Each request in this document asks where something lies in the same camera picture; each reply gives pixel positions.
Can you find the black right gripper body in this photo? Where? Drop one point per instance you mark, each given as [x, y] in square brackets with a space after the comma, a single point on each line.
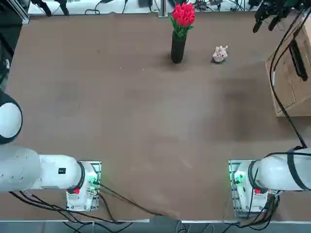
[272, 7]

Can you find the pink doll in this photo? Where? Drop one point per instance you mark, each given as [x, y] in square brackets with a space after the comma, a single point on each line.
[219, 54]

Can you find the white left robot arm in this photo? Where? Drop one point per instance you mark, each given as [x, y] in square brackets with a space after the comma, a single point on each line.
[22, 170]

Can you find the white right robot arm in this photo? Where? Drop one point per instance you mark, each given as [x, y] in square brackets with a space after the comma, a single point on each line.
[274, 172]

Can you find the wooden cabinet box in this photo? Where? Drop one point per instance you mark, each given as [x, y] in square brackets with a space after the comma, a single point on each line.
[286, 87]

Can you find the red tulip bouquet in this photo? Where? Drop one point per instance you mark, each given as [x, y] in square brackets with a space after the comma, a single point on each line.
[183, 14]

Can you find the black vase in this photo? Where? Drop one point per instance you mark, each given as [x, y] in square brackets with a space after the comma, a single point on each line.
[177, 49]

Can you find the aluminium frame rail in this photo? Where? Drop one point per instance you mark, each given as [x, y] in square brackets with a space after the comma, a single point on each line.
[23, 14]

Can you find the aluminium post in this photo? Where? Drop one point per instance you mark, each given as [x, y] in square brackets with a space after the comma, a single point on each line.
[164, 8]

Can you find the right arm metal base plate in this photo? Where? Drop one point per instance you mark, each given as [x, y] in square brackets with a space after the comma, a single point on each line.
[232, 174]

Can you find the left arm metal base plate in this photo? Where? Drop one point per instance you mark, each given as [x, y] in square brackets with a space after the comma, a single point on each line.
[97, 170]

